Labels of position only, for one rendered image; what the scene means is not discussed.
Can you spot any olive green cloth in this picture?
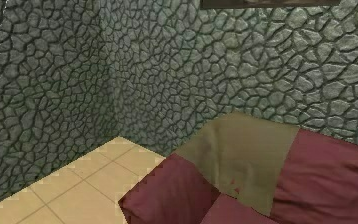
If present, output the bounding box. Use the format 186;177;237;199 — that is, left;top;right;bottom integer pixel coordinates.
174;110;301;216

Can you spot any dark framed wall picture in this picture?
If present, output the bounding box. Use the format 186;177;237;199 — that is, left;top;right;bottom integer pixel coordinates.
200;0;342;10

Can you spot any dark red sofa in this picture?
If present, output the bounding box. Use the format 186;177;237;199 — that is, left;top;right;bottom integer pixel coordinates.
117;128;358;224

